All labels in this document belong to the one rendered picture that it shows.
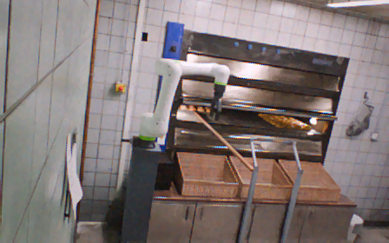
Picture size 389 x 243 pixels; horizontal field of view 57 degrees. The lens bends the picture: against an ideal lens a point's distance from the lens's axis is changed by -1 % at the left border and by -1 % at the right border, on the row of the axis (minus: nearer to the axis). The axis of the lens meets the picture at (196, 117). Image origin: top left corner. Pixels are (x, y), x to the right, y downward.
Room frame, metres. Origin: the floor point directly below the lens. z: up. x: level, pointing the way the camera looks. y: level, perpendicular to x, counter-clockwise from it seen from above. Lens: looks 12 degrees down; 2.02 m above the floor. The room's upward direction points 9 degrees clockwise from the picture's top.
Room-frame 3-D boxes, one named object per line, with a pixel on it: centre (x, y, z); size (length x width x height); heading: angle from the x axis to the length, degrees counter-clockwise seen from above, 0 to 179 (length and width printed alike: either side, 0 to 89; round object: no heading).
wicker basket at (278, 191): (3.62, -0.76, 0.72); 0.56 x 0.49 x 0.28; 107
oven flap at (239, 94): (3.88, -0.67, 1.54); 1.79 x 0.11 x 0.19; 106
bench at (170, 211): (3.57, -0.64, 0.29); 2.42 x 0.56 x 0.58; 106
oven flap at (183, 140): (3.88, -0.67, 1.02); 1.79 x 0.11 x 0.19; 106
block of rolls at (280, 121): (4.46, -1.10, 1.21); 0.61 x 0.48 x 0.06; 16
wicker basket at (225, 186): (3.46, -0.18, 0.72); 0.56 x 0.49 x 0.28; 105
